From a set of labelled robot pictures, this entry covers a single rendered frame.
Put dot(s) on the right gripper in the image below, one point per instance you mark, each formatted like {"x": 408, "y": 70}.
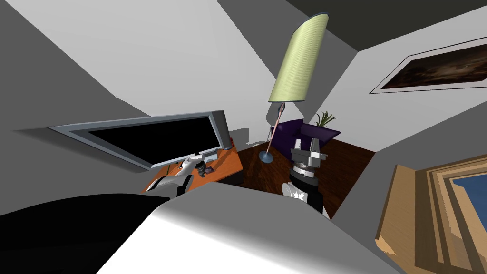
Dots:
{"x": 309, "y": 158}

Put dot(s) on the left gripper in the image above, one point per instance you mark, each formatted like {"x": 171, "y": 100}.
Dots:
{"x": 200, "y": 166}

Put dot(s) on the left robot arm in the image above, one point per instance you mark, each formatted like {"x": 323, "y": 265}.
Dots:
{"x": 76, "y": 232}

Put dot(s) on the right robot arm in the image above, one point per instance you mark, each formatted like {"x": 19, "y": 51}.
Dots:
{"x": 304, "y": 188}

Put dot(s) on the purple armchair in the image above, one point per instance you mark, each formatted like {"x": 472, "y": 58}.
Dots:
{"x": 289, "y": 132}

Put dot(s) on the orange wooden desk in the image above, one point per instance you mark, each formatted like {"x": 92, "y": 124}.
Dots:
{"x": 225, "y": 167}

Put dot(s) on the green potted plant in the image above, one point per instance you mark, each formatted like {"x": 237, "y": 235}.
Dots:
{"x": 325, "y": 118}

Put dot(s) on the grey framed black television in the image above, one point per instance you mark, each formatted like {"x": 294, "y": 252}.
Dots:
{"x": 152, "y": 140}

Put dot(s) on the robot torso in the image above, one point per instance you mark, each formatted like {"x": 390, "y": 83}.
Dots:
{"x": 236, "y": 236}

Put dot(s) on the floor lamp with green shade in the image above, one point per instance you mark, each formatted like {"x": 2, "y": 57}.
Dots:
{"x": 300, "y": 57}

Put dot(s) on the wooden framed window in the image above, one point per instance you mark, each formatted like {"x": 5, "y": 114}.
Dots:
{"x": 418, "y": 213}

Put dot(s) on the dark framed wall picture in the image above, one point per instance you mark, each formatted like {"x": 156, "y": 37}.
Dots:
{"x": 441, "y": 68}

